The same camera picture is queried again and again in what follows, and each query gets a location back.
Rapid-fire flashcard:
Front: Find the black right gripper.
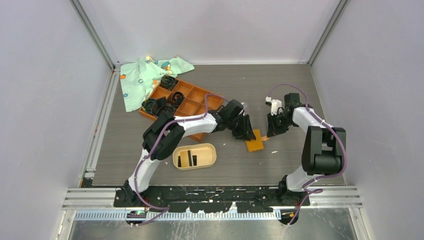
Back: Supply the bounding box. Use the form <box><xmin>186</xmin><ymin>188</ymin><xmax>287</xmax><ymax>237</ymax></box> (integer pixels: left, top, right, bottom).
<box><xmin>267</xmin><ymin>111</ymin><xmax>295</xmax><ymax>138</ymax></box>

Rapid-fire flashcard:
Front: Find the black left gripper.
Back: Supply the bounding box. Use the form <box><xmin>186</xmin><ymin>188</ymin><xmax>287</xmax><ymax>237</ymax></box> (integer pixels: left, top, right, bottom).
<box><xmin>227</xmin><ymin>113</ymin><xmax>256</xmax><ymax>142</ymax></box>

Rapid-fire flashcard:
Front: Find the orange leather card holder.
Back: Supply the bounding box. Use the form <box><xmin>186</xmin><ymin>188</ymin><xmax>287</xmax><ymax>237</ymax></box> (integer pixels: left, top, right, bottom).
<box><xmin>245</xmin><ymin>129</ymin><xmax>270</xmax><ymax>153</ymax></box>

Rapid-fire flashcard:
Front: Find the cream oval plastic tray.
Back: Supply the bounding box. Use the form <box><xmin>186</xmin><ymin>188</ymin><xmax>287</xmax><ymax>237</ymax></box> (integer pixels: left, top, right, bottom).
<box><xmin>172</xmin><ymin>143</ymin><xmax>217</xmax><ymax>171</ymax></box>

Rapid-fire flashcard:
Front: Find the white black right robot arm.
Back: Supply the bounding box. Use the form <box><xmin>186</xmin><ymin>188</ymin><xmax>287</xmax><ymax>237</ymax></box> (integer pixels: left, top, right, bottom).
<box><xmin>265</xmin><ymin>92</ymin><xmax>346</xmax><ymax>206</ymax></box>

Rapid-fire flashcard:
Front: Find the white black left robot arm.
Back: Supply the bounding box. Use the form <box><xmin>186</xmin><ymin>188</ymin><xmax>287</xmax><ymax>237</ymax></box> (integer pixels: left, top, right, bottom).
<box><xmin>116</xmin><ymin>99</ymin><xmax>256</xmax><ymax>207</ymax></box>

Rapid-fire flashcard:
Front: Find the orange wooden compartment tray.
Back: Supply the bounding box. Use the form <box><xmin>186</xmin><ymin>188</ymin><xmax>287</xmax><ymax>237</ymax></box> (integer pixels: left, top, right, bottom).
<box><xmin>138</xmin><ymin>78</ymin><xmax>224</xmax><ymax>121</ymax></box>

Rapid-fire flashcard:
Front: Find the black rolled belt middle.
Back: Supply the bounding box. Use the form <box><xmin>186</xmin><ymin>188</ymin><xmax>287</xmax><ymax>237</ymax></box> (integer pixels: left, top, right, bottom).
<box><xmin>168</xmin><ymin>91</ymin><xmax>185</xmax><ymax>108</ymax></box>

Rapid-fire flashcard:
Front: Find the black rolled belt top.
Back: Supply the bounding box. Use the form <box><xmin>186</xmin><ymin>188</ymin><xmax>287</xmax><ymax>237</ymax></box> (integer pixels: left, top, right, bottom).
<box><xmin>160</xmin><ymin>75</ymin><xmax>179</xmax><ymax>91</ymax></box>

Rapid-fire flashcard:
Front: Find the black rolled belt large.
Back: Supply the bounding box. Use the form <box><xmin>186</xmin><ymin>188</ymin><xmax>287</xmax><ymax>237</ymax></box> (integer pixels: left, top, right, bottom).
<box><xmin>151</xmin><ymin>97</ymin><xmax>177</xmax><ymax>117</ymax></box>

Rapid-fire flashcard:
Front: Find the black rolled belt left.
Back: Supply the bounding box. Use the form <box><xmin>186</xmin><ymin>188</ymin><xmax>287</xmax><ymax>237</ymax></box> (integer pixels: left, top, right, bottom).
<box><xmin>141</xmin><ymin>98</ymin><xmax>158</xmax><ymax>116</ymax></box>

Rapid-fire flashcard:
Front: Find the green patterned cloth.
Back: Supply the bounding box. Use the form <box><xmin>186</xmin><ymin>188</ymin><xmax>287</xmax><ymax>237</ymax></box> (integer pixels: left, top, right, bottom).
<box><xmin>120</xmin><ymin>56</ymin><xmax>195</xmax><ymax>113</ymax></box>

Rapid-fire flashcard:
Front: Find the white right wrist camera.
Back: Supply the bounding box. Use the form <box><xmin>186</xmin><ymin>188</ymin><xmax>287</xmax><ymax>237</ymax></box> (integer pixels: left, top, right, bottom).
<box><xmin>265</xmin><ymin>96</ymin><xmax>284</xmax><ymax>116</ymax></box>

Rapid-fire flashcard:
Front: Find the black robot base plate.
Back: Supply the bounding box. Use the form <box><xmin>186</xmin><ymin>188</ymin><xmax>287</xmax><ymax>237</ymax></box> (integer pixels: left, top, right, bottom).
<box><xmin>113</xmin><ymin>185</ymin><xmax>311</xmax><ymax>215</ymax></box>

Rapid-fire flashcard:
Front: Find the white slotted cable duct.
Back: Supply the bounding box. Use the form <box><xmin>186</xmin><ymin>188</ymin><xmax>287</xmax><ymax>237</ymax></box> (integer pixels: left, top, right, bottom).
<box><xmin>74</xmin><ymin>209</ymin><xmax>281</xmax><ymax>222</ymax></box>

